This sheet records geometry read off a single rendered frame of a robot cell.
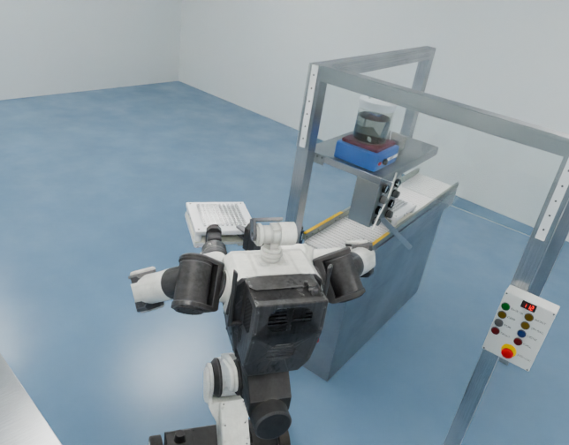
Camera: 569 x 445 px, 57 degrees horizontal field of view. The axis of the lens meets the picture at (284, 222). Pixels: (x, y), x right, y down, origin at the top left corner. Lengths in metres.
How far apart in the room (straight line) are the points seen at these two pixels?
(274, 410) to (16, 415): 0.69
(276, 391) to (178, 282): 0.45
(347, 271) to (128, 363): 1.68
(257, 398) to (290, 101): 5.35
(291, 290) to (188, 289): 0.27
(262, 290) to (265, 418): 0.39
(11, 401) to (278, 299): 0.78
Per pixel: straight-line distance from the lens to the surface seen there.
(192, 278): 1.41
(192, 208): 2.16
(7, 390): 1.71
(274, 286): 1.39
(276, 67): 6.75
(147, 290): 1.57
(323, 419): 2.79
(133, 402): 2.78
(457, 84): 5.49
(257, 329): 1.37
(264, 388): 1.61
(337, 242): 2.51
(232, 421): 2.11
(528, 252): 1.97
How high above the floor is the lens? 2.05
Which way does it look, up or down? 28 degrees down
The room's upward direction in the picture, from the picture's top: 9 degrees clockwise
